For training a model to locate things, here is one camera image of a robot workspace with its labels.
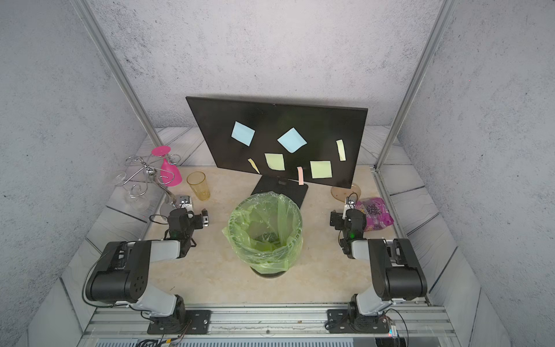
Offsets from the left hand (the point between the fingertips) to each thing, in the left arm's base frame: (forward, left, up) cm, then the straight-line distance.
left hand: (196, 209), depth 95 cm
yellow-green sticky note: (+8, -35, +20) cm, 41 cm away
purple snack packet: (-2, -79, -2) cm, 79 cm away
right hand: (-2, -66, 0) cm, 66 cm away
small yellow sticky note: (+11, -26, +15) cm, 32 cm away
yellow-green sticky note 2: (+2, -52, +21) cm, 56 cm away
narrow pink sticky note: (+4, -45, +15) cm, 48 cm away
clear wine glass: (-1, +21, +10) cm, 23 cm away
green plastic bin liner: (-10, -30, -3) cm, 32 cm away
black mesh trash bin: (-26, -31, -7) cm, 41 cm away
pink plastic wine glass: (+13, +12, +9) cm, 20 cm away
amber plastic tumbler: (+11, 0, +5) cm, 12 cm away
